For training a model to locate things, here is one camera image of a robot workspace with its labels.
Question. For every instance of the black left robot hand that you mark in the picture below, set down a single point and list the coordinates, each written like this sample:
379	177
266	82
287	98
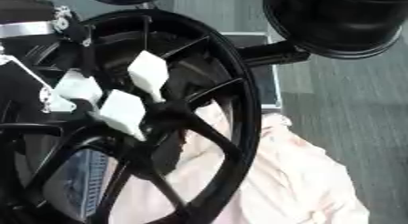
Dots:
21	94

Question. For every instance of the white pin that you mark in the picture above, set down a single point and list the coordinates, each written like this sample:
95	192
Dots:
78	87
149	71
123	112

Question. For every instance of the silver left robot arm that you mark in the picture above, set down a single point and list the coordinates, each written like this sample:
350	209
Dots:
26	28

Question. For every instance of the black spoked wheel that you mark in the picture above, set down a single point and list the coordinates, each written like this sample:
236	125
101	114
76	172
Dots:
233	112

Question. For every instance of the blue checked fabric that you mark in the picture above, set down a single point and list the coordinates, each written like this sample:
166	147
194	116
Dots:
87	179

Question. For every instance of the grey framed panel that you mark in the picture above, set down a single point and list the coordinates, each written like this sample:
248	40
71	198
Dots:
265	82

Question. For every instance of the person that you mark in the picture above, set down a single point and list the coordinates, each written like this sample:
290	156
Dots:
297	179

